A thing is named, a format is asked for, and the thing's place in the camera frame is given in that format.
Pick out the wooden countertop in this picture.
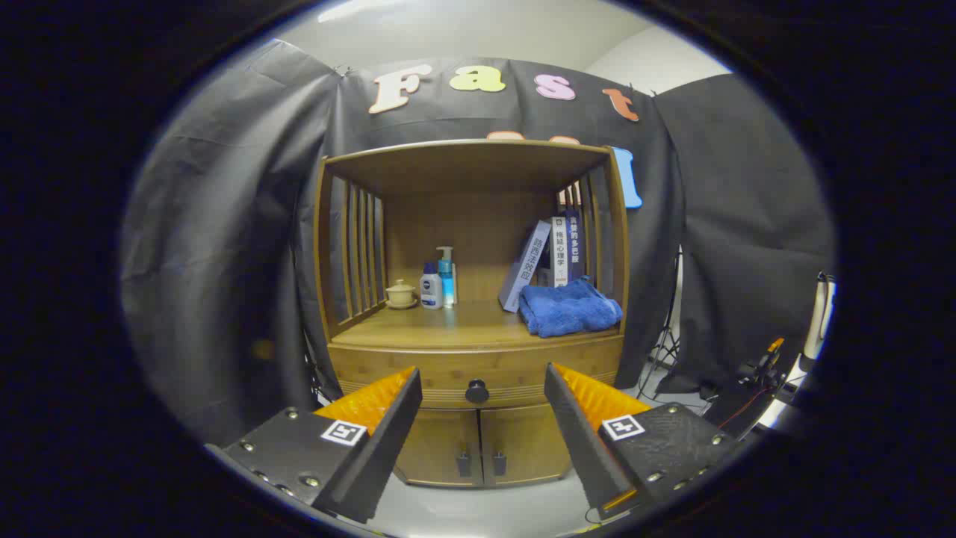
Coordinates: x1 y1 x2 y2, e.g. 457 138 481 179
331 299 623 350

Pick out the wooden cabinet door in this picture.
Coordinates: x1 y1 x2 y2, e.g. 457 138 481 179
480 403 572 485
394 407 484 486

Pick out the dark blue book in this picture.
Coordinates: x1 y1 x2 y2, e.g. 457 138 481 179
566 213 586 283

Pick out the wooden cabinet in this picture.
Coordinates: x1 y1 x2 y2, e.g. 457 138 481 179
314 138 630 488

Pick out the black light stand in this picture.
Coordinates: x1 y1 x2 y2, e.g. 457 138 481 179
639 247 684 382

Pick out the black backdrop cloth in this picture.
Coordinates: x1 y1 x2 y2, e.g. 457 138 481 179
119 37 836 449

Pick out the white lotion bottle blue cap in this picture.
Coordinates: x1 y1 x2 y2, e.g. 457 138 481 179
419 261 444 310

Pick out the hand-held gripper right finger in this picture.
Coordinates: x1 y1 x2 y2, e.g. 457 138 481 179
544 362 736 522

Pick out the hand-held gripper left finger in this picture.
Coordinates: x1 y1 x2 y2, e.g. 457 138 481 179
205 366 423 524

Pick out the white panel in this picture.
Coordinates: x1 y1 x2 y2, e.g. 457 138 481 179
803 273 836 359

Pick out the blue folded towel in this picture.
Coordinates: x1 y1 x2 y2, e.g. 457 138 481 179
518 276 623 338

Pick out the blue pump bottle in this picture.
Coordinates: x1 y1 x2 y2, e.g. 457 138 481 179
437 246 458 308

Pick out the beige lidded cup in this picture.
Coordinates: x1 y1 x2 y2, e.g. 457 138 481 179
385 279 419 310

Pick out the black orange device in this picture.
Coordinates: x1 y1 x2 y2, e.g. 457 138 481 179
747 338 800 389

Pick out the wooden drawer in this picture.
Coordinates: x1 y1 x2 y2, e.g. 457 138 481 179
329 334 625 409

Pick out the lavender book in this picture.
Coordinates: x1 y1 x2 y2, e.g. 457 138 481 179
498 220 552 313

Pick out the white spine book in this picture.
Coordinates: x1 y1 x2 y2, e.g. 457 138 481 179
550 217 570 288

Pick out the dark equipment stand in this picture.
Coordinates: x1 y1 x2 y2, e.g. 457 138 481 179
702 374 785 442

